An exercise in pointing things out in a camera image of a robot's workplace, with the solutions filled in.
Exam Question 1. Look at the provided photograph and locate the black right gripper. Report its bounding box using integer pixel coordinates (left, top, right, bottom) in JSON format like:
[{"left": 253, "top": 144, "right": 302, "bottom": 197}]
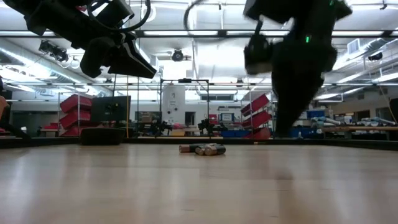
[{"left": 270, "top": 29, "right": 339, "bottom": 138}]

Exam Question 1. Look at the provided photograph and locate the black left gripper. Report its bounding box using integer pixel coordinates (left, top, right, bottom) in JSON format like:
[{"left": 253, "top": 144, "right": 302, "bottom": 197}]
[{"left": 63, "top": 12, "right": 158, "bottom": 80}]

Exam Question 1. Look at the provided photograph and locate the shelf with blue bins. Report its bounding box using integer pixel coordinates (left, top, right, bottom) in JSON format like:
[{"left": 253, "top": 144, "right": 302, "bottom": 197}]
[{"left": 290, "top": 108, "right": 328, "bottom": 139}]

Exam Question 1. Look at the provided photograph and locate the metal rack with red bins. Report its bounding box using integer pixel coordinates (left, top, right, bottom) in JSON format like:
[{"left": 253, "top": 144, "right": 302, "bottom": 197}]
[
  {"left": 57, "top": 92, "right": 94, "bottom": 138},
  {"left": 239, "top": 92, "right": 276, "bottom": 140}
]

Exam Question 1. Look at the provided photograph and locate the black monitor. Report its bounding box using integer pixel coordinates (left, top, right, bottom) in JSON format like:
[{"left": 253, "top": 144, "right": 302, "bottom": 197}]
[{"left": 90, "top": 95, "right": 132, "bottom": 123}]

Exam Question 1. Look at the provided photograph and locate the blue crate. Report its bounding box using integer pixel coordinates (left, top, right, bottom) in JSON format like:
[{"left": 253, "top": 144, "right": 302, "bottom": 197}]
[{"left": 220, "top": 129, "right": 250, "bottom": 139}]

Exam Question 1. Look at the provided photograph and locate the wooden workbench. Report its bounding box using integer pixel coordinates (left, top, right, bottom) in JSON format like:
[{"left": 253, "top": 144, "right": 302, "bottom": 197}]
[{"left": 322, "top": 125, "right": 398, "bottom": 141}]

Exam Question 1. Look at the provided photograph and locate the black calculator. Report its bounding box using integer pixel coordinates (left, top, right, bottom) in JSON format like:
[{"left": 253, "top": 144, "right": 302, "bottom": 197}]
[{"left": 80, "top": 127, "right": 126, "bottom": 146}]

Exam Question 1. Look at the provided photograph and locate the white air vent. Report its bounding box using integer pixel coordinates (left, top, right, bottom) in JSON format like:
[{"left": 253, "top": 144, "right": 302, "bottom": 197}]
[{"left": 346, "top": 37, "right": 362, "bottom": 56}]

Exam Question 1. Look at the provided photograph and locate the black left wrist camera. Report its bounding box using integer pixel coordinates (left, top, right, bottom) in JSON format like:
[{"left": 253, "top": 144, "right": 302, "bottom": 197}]
[{"left": 96, "top": 0, "right": 135, "bottom": 29}]

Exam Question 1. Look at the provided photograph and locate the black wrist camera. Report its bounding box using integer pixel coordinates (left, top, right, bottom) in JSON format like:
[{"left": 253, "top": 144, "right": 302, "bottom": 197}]
[
  {"left": 243, "top": 20, "right": 275, "bottom": 76},
  {"left": 96, "top": 0, "right": 135, "bottom": 29}
]

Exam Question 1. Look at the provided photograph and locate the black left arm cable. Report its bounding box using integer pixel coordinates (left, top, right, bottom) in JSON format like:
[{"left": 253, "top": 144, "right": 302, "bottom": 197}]
[{"left": 86, "top": 0, "right": 152, "bottom": 34}]

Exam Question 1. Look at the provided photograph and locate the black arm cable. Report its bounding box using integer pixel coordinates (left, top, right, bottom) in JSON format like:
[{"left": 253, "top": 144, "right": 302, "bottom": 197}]
[
  {"left": 86, "top": 0, "right": 152, "bottom": 34},
  {"left": 182, "top": 0, "right": 208, "bottom": 31}
]

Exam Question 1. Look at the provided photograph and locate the black ceiling camera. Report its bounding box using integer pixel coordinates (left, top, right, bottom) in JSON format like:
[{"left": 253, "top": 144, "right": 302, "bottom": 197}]
[
  {"left": 171, "top": 49, "right": 185, "bottom": 63},
  {"left": 37, "top": 39, "right": 70, "bottom": 63}
]

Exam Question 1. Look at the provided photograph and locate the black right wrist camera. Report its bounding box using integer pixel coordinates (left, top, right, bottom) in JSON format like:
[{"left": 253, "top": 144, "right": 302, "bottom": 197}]
[{"left": 243, "top": 20, "right": 275, "bottom": 76}]

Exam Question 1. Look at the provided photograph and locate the black metal frame stand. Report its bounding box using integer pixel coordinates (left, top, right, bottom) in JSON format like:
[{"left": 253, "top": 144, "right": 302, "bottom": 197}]
[{"left": 159, "top": 77, "right": 211, "bottom": 138}]

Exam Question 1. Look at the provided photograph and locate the black overhead frame bar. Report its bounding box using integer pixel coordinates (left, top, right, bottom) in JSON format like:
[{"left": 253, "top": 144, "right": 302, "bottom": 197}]
[{"left": 0, "top": 29, "right": 398, "bottom": 39}]

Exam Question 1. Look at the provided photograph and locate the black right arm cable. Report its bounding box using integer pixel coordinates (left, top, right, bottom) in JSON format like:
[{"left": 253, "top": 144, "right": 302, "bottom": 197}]
[{"left": 182, "top": 0, "right": 208, "bottom": 31}]

